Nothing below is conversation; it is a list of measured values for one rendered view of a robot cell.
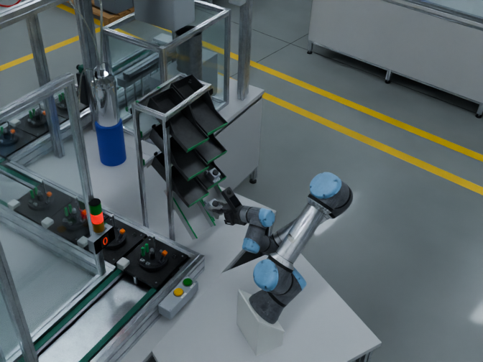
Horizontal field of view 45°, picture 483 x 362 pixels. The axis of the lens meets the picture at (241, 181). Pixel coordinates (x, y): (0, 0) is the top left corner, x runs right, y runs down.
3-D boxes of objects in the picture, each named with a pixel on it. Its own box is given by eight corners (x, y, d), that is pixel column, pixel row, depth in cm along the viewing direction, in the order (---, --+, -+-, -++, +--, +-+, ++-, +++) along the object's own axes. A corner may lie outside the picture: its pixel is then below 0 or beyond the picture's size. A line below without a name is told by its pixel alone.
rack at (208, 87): (213, 212, 320) (214, 84, 269) (173, 251, 295) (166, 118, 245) (183, 197, 328) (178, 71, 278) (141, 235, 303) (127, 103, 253)
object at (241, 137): (258, 181, 479) (264, 90, 425) (177, 263, 405) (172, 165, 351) (191, 153, 506) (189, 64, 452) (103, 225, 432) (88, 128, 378)
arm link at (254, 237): (265, 257, 248) (273, 233, 250) (251, 251, 240) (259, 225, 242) (251, 253, 253) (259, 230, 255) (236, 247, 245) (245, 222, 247)
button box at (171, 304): (198, 289, 271) (198, 281, 267) (170, 320, 257) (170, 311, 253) (186, 283, 274) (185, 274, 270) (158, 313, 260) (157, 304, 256)
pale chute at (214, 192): (227, 210, 302) (232, 208, 299) (210, 223, 294) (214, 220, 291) (200, 164, 300) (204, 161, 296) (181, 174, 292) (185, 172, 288)
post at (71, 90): (106, 272, 270) (74, 82, 207) (101, 276, 268) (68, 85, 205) (101, 269, 271) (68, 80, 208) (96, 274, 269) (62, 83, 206)
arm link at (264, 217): (261, 225, 240) (267, 206, 242) (242, 222, 248) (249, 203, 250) (272, 231, 246) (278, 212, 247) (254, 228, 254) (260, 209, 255)
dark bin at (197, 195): (208, 195, 280) (212, 187, 274) (188, 207, 273) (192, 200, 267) (171, 153, 286) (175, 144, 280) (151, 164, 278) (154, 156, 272)
